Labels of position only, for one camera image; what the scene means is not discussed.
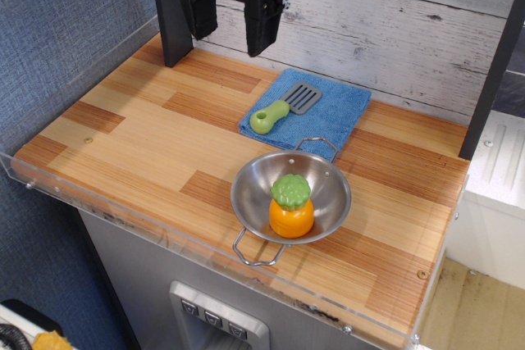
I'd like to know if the green handled grey toy spatula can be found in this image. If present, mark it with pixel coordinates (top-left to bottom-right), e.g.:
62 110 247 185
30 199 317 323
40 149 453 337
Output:
249 81 322 134

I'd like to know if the blue folded cloth napkin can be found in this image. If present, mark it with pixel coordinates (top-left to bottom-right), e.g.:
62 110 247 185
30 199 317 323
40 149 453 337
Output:
239 68 372 160

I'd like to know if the orange toy carrot green top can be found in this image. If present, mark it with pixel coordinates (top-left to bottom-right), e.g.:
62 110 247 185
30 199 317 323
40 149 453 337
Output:
269 174 314 239

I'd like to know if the clear acrylic table guard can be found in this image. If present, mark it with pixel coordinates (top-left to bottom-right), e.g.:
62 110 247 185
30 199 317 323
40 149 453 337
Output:
1 18 468 349

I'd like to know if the grey toy fridge cabinet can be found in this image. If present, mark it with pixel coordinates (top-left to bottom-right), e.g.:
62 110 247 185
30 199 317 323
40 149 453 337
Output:
75 206 370 350

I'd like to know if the silver dispenser button panel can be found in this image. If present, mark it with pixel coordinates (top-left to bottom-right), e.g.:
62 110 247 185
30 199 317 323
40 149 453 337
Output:
169 280 271 349

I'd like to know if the white toy sink counter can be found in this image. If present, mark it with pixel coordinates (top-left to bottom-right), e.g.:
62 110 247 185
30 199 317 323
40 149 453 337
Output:
445 111 524 289

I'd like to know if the white black box bottom left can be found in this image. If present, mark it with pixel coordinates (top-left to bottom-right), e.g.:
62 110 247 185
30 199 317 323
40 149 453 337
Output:
1 300 64 349

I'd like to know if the yellow toy at bottom left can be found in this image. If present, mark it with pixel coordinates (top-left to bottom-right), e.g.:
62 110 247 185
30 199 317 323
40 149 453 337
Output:
31 331 74 350

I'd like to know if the dark left upright post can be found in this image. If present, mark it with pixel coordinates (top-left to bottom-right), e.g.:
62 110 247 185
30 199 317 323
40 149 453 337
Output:
155 0 194 67

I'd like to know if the dark upright post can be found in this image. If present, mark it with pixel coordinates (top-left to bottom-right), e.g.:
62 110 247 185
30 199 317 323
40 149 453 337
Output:
459 0 524 161
155 0 194 67

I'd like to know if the small steel two-handled bowl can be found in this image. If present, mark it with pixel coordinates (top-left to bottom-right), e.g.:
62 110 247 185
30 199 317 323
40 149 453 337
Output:
231 137 352 266

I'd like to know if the dark right upright post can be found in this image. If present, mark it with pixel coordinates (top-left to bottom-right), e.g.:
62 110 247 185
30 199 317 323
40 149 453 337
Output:
459 0 524 161

